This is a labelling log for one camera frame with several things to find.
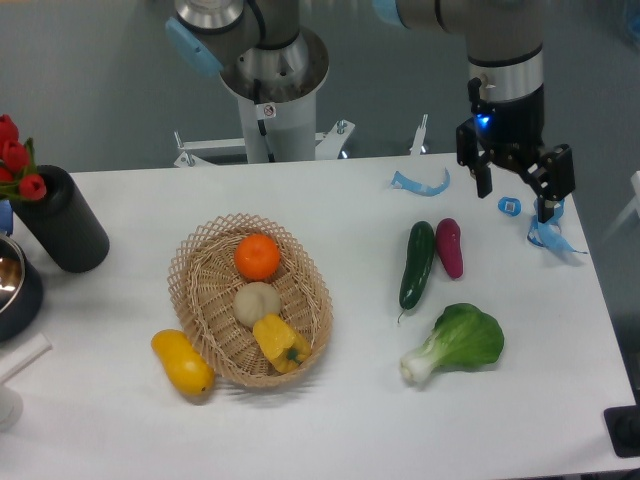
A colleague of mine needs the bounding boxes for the green bok choy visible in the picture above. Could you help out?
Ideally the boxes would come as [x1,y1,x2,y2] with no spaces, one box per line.
[399,303,505,384]

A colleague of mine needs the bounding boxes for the white plastic stand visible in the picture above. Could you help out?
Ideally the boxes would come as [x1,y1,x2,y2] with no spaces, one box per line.
[1,333,52,432]

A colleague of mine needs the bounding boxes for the yellow mango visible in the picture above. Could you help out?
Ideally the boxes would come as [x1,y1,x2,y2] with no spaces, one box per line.
[151,329,215,397]

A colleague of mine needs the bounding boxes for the purple sweet potato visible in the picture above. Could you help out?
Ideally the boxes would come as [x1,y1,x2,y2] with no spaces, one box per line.
[436,218,464,279]

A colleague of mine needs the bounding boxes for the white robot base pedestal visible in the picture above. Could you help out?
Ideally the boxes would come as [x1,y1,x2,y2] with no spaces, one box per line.
[221,27,329,164]

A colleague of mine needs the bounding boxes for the red tulip flowers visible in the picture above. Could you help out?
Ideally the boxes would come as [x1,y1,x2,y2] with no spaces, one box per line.
[1,114,47,202]

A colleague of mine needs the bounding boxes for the orange fruit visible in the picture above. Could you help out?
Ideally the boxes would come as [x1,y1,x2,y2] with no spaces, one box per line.
[234,234,281,281]

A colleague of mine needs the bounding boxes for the blue curved tape strip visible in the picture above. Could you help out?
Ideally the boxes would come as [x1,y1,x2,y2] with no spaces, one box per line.
[390,169,451,197]

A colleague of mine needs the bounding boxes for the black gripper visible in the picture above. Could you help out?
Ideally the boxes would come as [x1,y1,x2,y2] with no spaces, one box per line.
[456,77,575,223]

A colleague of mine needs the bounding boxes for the woven wicker basket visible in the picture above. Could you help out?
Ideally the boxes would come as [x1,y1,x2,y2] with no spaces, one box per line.
[168,214,333,388]

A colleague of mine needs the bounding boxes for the blue round tag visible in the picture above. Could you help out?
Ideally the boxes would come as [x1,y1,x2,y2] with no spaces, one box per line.
[498,197,522,217]

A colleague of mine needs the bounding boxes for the black cylindrical vase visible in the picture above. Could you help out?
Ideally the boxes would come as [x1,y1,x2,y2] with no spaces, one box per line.
[11,165,110,273]

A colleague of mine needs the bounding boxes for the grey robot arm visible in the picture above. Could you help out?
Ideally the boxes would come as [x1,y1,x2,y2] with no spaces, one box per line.
[165,1,575,222]

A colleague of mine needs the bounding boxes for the blue crumpled tape strip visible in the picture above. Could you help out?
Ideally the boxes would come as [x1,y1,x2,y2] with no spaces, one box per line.
[527,200,587,254]

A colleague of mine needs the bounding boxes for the black cable on pedestal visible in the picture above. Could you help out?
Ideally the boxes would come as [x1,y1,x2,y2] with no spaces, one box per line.
[252,78,277,164]

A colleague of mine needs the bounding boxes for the white metal base frame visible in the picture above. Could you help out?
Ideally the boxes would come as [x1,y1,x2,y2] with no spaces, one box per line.
[173,113,430,168]

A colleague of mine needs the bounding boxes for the yellow bell pepper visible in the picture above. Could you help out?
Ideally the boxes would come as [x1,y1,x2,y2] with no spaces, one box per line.
[252,314,312,374]

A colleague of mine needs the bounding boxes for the black metal bowl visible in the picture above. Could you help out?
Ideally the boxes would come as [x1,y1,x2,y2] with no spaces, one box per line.
[1,234,44,342]

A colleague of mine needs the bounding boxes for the dark green cucumber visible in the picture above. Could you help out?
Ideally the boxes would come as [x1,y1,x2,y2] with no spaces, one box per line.
[398,221,435,313]

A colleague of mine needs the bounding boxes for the black device corner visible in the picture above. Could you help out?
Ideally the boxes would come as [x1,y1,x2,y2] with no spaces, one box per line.
[604,405,639,458]

